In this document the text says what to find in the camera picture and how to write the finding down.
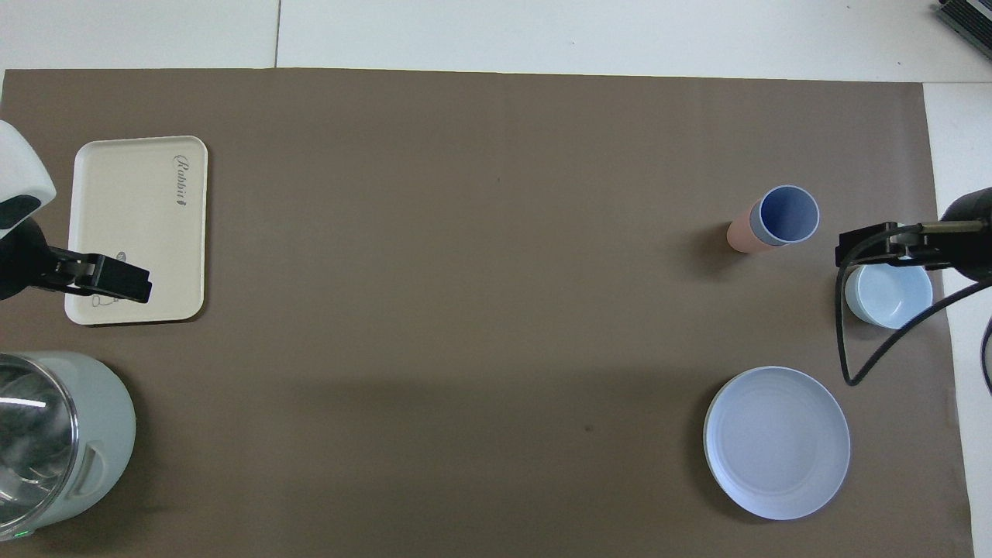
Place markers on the glass pot lid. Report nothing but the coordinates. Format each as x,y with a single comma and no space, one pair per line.
31,442

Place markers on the pale green electric pot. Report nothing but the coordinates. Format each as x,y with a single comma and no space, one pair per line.
105,434

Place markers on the blue plastic cup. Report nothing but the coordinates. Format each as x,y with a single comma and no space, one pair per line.
789,215

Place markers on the brown table mat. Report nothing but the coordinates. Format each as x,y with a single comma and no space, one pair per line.
480,294

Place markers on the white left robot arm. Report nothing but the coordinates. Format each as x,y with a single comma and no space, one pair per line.
19,167

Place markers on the grey ribbed device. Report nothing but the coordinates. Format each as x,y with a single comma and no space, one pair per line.
969,17

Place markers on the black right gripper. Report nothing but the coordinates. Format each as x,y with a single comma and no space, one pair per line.
973,232

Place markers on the pink plastic cup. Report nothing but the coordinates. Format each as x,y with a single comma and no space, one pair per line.
742,232

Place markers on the cream rabbit print tray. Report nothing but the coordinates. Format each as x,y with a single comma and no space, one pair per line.
132,225

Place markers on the light blue plate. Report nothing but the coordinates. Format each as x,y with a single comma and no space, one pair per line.
776,443

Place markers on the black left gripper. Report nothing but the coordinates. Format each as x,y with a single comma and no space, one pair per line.
19,263

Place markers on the light blue bowl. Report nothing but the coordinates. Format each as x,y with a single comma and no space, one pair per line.
891,298

